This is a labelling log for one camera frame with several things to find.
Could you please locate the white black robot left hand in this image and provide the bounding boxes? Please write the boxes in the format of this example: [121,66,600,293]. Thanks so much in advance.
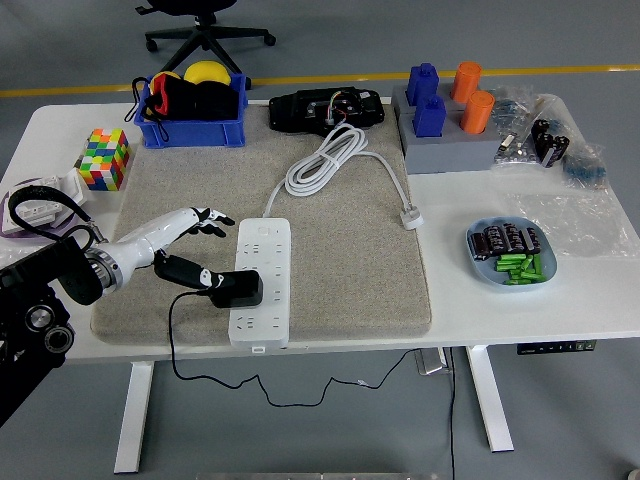
[112,206,236,292]

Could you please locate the black power adapter with cord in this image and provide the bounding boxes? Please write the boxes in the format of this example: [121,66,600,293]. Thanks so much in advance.
[167,269,419,407]

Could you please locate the white power strip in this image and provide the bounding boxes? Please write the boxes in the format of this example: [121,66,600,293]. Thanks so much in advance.
[228,217,292,355]

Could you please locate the colourful puzzle cube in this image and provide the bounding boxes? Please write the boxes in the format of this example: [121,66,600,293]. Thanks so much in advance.
[77,128,132,192]

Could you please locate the blue plastic bin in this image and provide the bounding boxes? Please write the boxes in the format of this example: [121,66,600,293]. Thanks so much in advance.
[133,73,250,150]

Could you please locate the purple plate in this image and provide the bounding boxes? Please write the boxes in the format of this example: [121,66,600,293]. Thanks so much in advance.
[0,177,89,244]

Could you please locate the black red yellow pouch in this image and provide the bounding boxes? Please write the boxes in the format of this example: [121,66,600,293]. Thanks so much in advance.
[123,71,199,142]

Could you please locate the black table control panel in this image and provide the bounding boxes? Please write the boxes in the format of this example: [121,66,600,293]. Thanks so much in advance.
[516,339,598,356]

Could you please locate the black cloth bundle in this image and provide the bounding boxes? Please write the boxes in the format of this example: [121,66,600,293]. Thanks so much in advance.
[192,80,241,121]

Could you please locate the white table leg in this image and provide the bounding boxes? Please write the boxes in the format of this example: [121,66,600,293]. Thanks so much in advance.
[113,360,155,475]
[465,344,515,454]

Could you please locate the yellow ball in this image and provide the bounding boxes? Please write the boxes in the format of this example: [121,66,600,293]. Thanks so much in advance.
[183,60,232,86]

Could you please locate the black electronic device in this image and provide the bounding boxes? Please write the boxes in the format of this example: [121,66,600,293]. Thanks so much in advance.
[268,86,386,135]

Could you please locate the grey-brown mat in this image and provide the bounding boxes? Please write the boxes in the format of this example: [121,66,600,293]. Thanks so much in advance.
[89,99,434,346]

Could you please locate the black office chair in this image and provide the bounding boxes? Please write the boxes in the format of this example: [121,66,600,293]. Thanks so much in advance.
[134,0,278,91]

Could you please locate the metal box under table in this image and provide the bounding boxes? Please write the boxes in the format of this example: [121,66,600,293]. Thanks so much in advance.
[413,347,448,376]

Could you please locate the light blue plate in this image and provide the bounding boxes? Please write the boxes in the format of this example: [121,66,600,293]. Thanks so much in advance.
[465,215,558,291]

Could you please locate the clear empty plastic bag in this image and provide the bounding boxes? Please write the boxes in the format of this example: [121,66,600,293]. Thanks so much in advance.
[502,189,640,260]

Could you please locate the grey block base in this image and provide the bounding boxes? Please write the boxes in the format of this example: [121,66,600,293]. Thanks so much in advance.
[391,82,469,119]
[403,112,503,175]

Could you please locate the blue block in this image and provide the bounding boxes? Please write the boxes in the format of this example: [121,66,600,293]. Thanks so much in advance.
[405,62,440,107]
[412,94,447,139]

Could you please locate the bag of small blue parts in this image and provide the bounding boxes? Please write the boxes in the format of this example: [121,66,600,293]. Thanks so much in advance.
[560,143,610,190]

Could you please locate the bag of black capacitors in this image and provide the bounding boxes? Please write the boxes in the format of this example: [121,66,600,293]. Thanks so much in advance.
[527,94,572,170]

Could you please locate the bag of metal parts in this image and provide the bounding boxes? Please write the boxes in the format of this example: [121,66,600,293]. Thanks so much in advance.
[492,130,542,166]

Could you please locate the orange cylinder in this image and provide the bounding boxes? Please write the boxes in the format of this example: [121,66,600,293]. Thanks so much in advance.
[459,89,496,135]
[449,61,483,105]

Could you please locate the bag of blue resistors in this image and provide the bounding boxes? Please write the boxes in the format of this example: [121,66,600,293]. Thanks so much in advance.
[489,84,535,129]

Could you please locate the white wall socket panel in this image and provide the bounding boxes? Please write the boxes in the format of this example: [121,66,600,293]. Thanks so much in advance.
[17,198,69,230]
[49,167,90,207]

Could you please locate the black hanging cable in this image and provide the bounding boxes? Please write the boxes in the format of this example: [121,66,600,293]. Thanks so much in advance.
[448,347,457,480]

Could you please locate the white coiled cable with plug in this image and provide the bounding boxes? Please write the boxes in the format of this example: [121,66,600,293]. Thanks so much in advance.
[262,123,425,231]

